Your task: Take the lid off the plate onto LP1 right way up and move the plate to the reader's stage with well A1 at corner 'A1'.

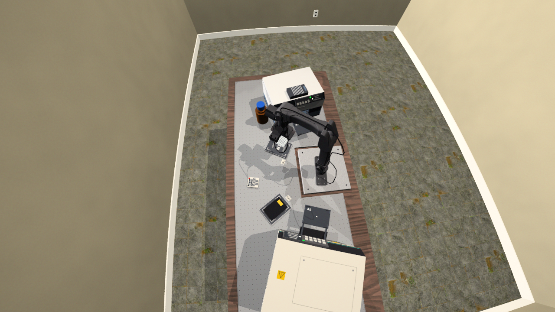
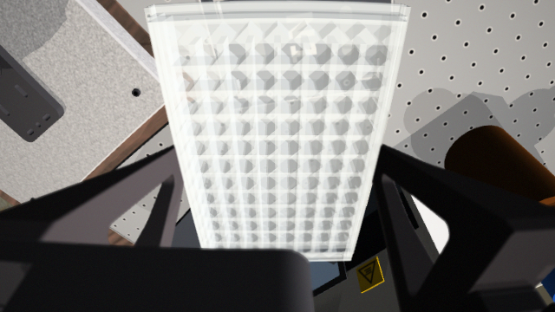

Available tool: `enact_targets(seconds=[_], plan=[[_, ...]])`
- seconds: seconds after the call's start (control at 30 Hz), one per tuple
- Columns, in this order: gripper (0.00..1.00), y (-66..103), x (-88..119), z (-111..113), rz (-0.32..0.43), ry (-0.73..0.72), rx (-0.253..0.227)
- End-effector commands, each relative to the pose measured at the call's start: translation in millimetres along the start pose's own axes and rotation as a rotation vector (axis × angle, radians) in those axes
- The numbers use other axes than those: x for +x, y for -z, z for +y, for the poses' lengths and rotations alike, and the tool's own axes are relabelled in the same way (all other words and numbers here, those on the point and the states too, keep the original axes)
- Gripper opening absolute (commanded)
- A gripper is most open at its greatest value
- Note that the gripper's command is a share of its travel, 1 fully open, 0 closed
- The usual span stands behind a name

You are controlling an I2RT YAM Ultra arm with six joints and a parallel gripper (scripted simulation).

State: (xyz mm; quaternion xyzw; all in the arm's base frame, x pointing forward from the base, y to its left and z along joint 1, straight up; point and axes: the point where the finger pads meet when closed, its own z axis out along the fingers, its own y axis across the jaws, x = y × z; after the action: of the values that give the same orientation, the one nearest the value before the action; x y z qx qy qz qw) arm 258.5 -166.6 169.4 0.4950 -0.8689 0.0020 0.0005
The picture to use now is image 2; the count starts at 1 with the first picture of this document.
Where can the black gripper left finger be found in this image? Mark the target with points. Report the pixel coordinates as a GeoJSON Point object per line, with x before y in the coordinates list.
{"type": "Point", "coordinates": [82, 213]}

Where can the brown bottle with blue cap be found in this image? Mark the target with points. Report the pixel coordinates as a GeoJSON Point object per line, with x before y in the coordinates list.
{"type": "Point", "coordinates": [491, 155]}

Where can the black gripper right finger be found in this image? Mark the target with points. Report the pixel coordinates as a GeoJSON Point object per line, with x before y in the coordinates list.
{"type": "Point", "coordinates": [497, 240]}

